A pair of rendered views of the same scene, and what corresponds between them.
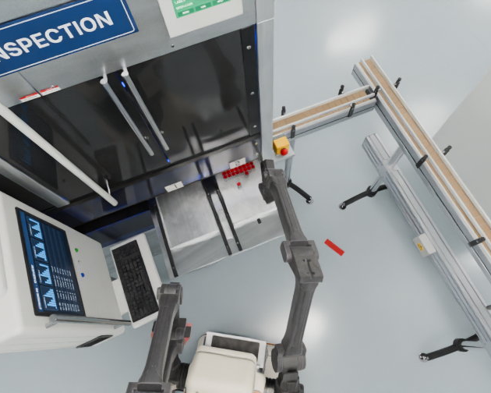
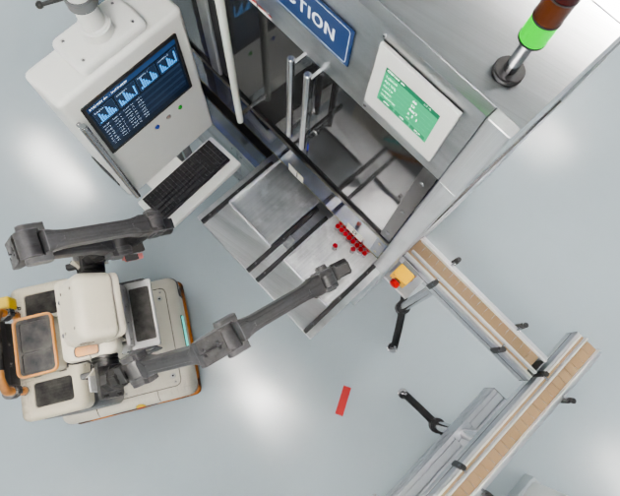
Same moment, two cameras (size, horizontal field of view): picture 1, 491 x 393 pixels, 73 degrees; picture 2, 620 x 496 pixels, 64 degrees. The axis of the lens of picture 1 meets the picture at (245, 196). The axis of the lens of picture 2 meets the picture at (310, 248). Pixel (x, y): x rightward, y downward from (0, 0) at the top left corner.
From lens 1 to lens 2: 0.58 m
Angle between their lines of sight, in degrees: 16
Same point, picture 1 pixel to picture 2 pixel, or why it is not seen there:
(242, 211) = (304, 264)
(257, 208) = not seen: hidden behind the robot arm
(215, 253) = (244, 253)
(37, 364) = not seen: hidden behind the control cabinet
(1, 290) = (83, 71)
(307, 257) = (222, 344)
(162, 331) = (103, 230)
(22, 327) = (61, 106)
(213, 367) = (96, 294)
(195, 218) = (275, 213)
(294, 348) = (144, 369)
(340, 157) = (473, 368)
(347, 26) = not seen: outside the picture
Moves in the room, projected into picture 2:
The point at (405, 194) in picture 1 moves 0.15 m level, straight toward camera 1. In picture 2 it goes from (430, 466) to (400, 451)
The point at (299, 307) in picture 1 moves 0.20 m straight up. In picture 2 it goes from (174, 355) to (156, 351)
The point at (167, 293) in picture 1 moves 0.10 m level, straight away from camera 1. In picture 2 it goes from (150, 220) to (151, 191)
